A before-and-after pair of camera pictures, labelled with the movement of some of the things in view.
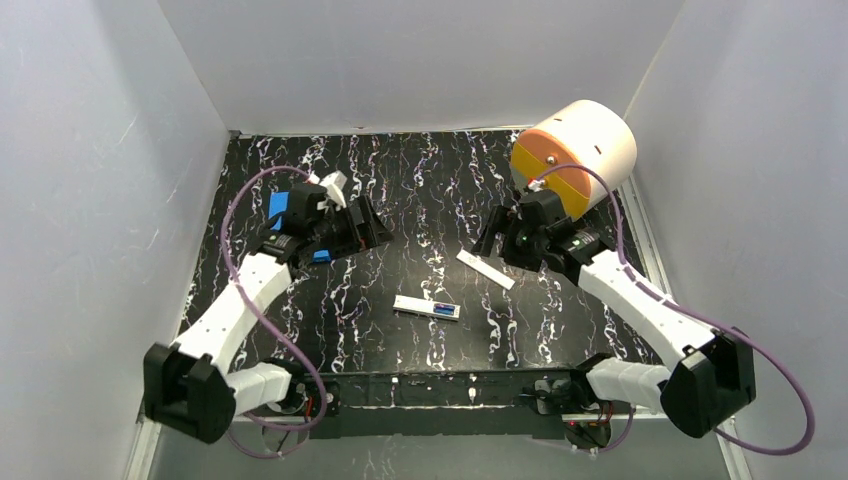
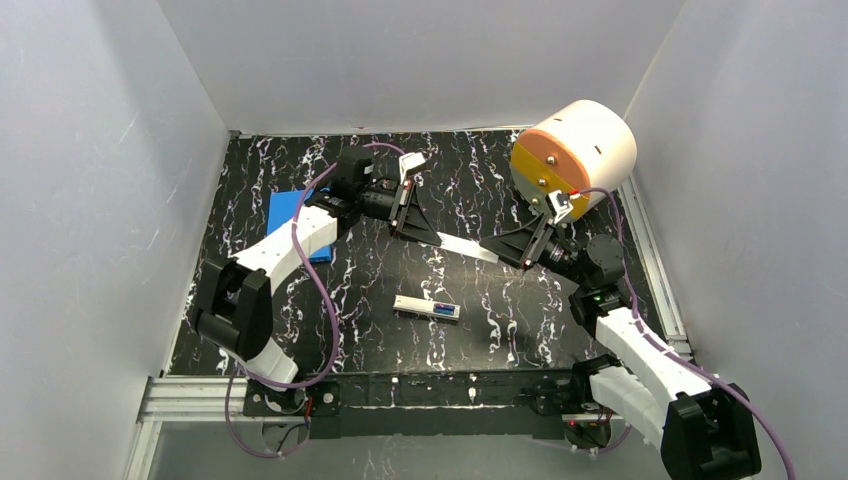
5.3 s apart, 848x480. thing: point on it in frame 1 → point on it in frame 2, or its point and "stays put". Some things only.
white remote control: (427, 307) stays put
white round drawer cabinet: (581, 156) stays put
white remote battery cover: (485, 270) → (467, 247)
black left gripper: (357, 225) → (402, 210)
